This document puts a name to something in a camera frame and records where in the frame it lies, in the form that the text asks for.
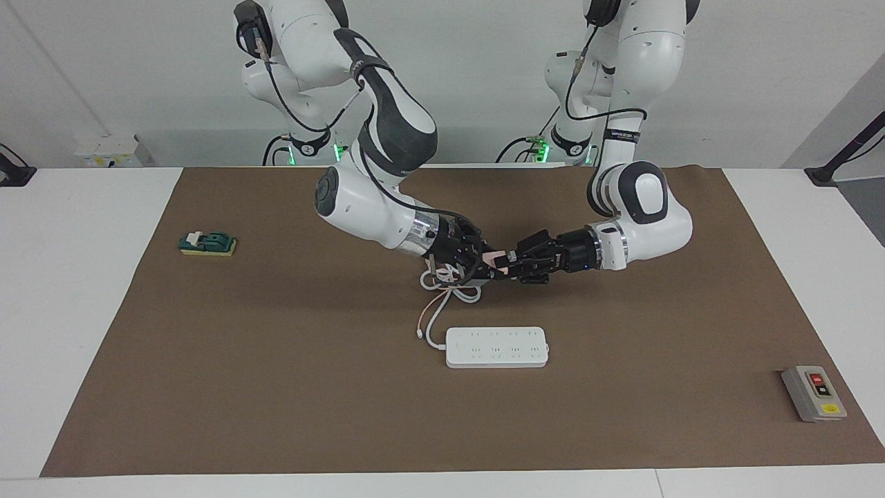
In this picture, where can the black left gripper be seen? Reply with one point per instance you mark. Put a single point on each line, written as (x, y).
(577, 252)

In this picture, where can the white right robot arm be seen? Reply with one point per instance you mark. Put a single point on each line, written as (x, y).
(373, 207)

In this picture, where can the grey on-off switch box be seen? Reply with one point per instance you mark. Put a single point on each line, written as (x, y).
(814, 394)

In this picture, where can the brown table mat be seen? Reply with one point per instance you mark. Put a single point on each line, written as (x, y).
(276, 401)

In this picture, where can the pink charger adapter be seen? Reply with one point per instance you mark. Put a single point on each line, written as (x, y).
(495, 260)

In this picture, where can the white power strip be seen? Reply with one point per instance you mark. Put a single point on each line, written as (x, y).
(498, 347)

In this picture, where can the black stand with pole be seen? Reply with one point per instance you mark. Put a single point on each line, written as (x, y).
(823, 173)

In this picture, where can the green knife switch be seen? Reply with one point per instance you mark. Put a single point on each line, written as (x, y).
(211, 243)

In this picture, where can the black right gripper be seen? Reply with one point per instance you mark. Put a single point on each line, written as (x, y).
(456, 245)

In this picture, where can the white wall socket box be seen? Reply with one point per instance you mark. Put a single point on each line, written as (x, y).
(110, 152)

